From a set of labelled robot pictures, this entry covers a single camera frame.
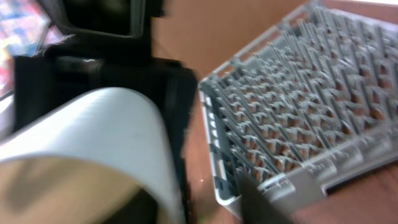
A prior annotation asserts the white pink bowl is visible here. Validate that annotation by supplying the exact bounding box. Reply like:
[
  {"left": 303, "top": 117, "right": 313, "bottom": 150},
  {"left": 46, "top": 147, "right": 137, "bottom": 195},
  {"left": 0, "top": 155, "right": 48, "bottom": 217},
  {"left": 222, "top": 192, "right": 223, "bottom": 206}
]
[{"left": 1, "top": 88, "right": 185, "bottom": 223}]

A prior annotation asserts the grey dishwasher rack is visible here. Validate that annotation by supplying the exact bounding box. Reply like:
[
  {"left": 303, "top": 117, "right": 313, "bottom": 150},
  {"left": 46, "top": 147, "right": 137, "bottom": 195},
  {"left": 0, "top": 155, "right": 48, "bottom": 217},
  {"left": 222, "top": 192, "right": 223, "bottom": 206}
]
[{"left": 199, "top": 1, "right": 397, "bottom": 216}]

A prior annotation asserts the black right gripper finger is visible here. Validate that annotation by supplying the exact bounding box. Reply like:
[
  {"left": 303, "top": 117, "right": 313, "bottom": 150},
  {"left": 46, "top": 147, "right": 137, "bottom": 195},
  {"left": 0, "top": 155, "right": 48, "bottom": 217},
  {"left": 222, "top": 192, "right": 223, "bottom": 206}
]
[{"left": 238, "top": 174, "right": 293, "bottom": 224}]

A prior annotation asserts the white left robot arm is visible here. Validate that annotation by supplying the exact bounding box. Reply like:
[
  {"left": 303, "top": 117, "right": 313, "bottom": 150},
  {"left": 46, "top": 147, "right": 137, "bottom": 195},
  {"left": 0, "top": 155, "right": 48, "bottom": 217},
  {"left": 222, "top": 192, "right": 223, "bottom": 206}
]
[{"left": 12, "top": 0, "right": 198, "bottom": 214}]

